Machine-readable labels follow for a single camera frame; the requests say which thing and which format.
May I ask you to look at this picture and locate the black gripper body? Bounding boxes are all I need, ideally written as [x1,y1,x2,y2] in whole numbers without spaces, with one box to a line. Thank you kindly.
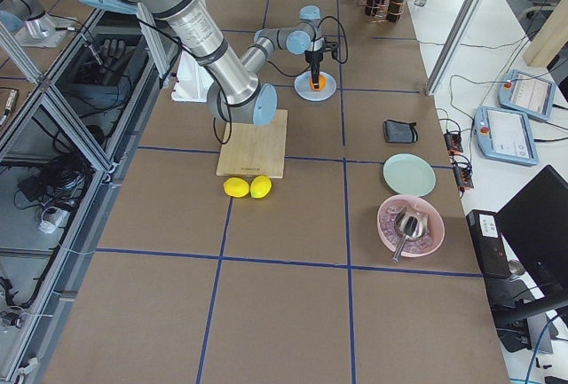
[304,49,323,69]

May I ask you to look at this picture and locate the orange fruit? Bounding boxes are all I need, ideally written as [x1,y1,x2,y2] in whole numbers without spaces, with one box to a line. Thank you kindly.
[309,73,327,92]

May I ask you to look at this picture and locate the light blue plate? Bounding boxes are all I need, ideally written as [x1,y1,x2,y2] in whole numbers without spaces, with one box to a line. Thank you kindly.
[294,70,337,103]

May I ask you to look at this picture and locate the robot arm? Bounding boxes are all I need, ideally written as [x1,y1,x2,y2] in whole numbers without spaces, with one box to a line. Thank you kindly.
[79,0,323,125]
[1,0,56,40]

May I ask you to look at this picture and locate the light green plate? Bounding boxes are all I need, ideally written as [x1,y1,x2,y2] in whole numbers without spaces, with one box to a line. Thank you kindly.
[383,153,436,197]

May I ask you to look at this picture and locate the folded grey cloth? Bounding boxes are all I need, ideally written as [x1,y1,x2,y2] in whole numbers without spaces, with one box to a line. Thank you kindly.
[383,120,418,144]

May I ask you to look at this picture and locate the bamboo cutting board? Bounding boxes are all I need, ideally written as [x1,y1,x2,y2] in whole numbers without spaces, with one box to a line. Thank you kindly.
[217,109,288,178]

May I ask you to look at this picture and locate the upper yellow lemon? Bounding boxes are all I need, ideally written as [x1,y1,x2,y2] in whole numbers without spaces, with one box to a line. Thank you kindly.
[249,175,272,199]

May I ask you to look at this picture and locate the yellow lemon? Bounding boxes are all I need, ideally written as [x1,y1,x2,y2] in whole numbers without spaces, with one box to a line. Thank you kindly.
[223,176,249,198]
[249,175,272,199]

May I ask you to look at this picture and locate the lower yellow lemon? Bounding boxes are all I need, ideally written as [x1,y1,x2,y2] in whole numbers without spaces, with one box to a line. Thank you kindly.
[223,176,249,198]

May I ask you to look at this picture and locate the orange usb hub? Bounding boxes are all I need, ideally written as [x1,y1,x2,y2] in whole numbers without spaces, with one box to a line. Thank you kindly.
[444,131,463,155]
[451,155,474,193]

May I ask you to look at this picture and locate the large metal spoon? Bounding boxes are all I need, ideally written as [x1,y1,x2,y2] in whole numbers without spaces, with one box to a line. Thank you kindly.
[391,207,429,262]

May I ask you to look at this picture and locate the pink bowl with ice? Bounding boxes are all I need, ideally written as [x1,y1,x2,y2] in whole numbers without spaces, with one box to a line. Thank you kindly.
[376,194,445,258]

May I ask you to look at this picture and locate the near teach pendant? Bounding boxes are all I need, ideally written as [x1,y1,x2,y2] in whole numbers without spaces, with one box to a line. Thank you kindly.
[474,106,539,166]

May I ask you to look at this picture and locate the teach pendant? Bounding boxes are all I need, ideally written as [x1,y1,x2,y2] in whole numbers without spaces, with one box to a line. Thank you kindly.
[498,69,556,122]
[474,106,539,166]

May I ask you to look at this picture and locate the far teach pendant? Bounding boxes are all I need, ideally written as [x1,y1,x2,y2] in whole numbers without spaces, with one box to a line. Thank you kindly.
[498,69,556,122]

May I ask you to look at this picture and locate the black desktop box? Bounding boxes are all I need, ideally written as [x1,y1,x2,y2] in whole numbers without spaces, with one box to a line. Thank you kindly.
[466,209,510,279]

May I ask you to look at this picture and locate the black computer monitor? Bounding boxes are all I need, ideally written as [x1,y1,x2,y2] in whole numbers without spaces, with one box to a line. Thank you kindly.
[496,165,567,294]

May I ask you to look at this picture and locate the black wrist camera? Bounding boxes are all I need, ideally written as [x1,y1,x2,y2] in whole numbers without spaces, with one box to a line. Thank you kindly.
[322,38,340,58]

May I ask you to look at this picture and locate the white camera pole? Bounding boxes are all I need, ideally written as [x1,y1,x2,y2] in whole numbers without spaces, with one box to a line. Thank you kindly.
[171,51,213,103]

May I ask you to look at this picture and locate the aluminium profile post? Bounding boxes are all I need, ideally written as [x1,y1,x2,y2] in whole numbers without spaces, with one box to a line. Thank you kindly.
[425,0,483,96]

